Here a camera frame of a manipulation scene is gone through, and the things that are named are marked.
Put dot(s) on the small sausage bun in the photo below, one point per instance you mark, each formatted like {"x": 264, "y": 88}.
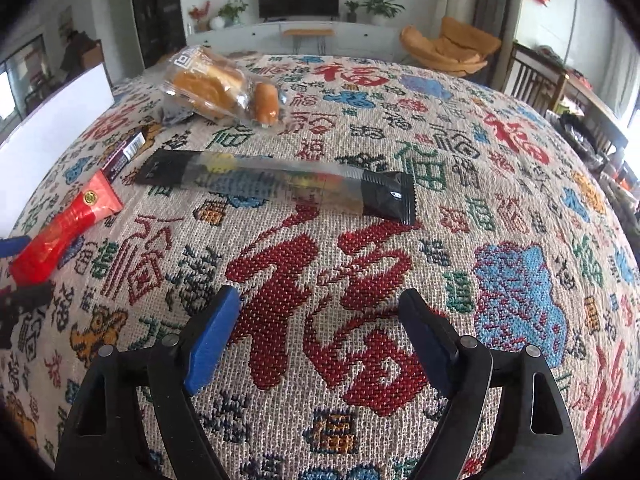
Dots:
{"x": 268, "y": 104}

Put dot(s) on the dark wooden chair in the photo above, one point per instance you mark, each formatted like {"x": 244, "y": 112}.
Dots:
{"x": 534, "y": 79}

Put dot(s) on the small wooden bench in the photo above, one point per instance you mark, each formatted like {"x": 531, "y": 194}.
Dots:
{"x": 298, "y": 35}

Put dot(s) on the red flower vase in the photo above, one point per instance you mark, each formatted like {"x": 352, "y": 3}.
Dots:
{"x": 199, "y": 16}

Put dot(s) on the green potted plant left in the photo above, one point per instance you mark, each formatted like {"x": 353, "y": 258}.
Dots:
{"x": 232, "y": 10}

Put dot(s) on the patterned woven table cloth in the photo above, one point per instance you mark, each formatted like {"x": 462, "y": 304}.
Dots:
{"x": 514, "y": 242}

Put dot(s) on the person in dark clothes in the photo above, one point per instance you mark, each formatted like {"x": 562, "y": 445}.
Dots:
{"x": 78, "y": 43}

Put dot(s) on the white tv cabinet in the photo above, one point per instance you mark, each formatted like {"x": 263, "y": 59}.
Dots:
{"x": 355, "y": 40}

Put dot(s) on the long black clear snack pack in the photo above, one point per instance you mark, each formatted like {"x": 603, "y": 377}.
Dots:
{"x": 387, "y": 195}

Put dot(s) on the black tall cabinet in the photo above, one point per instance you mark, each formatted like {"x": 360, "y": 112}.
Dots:
{"x": 159, "y": 28}

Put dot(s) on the green potted plant right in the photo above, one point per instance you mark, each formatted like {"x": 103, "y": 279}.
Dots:
{"x": 381, "y": 11}

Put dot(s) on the white cardboard box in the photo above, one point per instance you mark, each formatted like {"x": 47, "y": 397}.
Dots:
{"x": 34, "y": 146}

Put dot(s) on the dark snickers chocolate bar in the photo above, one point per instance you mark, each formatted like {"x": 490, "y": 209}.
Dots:
{"x": 124, "y": 154}

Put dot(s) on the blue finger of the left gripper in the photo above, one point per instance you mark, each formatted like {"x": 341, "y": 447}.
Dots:
{"x": 13, "y": 246}

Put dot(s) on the red snack packet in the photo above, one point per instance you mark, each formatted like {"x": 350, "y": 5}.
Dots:
{"x": 95, "y": 202}

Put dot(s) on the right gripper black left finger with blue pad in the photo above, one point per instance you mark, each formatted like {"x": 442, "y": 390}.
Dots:
{"x": 104, "y": 436}

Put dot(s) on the orange lounge chair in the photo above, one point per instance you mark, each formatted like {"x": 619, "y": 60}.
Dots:
{"x": 459, "y": 50}

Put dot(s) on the green potted plant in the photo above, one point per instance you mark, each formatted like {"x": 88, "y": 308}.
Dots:
{"x": 381, "y": 11}
{"x": 232, "y": 10}

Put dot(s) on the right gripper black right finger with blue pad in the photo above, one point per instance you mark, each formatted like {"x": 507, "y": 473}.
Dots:
{"x": 532, "y": 438}

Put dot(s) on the clear bag of bread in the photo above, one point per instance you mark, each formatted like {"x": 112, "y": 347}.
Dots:
{"x": 206, "y": 83}

